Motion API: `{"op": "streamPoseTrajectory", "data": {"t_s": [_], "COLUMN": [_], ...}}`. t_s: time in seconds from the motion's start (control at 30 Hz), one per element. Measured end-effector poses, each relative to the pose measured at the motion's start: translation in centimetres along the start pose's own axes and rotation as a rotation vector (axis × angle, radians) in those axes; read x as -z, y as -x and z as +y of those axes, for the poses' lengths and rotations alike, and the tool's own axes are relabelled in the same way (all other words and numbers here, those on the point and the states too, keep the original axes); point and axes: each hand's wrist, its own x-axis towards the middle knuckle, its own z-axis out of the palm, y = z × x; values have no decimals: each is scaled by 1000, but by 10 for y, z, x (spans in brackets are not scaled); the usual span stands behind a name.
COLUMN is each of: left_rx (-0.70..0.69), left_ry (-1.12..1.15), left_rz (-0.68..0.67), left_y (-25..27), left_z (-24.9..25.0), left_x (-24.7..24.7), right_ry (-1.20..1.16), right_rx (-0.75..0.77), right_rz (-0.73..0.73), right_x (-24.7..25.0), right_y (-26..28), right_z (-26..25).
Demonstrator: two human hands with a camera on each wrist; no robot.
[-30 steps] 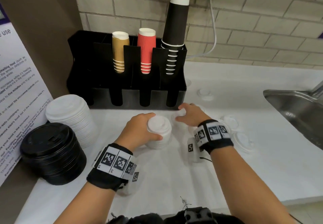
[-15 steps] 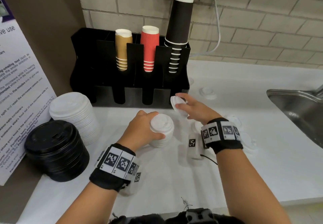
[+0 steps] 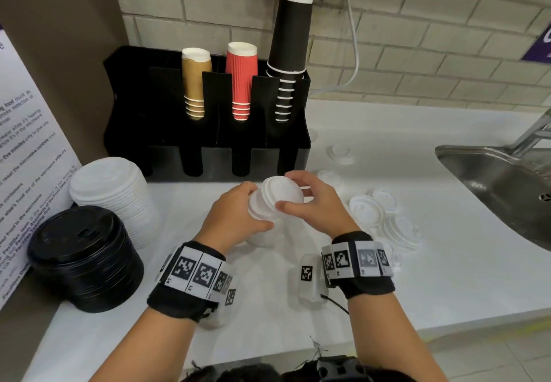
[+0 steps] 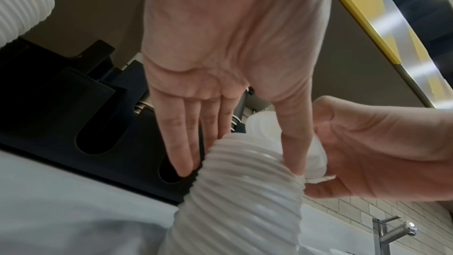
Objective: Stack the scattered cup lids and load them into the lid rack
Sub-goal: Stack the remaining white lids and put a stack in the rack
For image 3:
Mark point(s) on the person's right hand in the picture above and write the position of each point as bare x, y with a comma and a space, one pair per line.
327, 209

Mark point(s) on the person's left hand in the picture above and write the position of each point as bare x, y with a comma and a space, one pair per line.
228, 218

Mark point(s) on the pile of white cup lids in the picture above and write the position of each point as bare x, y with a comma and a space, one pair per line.
366, 207

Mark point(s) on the stack of white lids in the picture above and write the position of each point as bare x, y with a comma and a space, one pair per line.
107, 183
267, 239

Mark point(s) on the single white cup lid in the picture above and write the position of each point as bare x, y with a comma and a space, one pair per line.
280, 190

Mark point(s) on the black cup and lid organizer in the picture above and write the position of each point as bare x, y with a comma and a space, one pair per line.
142, 114

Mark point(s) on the stack of black lids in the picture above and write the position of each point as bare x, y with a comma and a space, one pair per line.
77, 239

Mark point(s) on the person's left forearm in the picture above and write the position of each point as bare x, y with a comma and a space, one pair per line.
146, 347

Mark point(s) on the person's right forearm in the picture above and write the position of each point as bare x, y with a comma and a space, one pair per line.
387, 338

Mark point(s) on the right marker wristband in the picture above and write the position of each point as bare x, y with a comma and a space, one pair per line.
357, 261

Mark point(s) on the stack of red paper cups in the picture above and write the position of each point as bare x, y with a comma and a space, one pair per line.
241, 76

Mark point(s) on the stack of gold paper cups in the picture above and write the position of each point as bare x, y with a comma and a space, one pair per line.
196, 76

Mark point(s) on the steel sink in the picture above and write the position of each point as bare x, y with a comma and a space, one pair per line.
508, 183

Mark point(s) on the stack of black paper cups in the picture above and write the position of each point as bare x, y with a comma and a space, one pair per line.
290, 28

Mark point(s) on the microwave safety poster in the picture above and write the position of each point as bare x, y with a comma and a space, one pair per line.
30, 157

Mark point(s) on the steel faucet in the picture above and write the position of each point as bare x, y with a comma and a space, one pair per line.
536, 134

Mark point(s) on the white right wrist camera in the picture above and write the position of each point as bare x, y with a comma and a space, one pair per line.
307, 287

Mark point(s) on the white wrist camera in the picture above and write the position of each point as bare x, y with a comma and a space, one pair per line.
307, 287
219, 319

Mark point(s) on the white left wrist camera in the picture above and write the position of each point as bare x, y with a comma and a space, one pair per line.
219, 319

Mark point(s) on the black chest camera mount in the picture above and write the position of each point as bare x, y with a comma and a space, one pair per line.
340, 371

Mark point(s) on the purple wall sign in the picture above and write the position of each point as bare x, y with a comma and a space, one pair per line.
540, 48

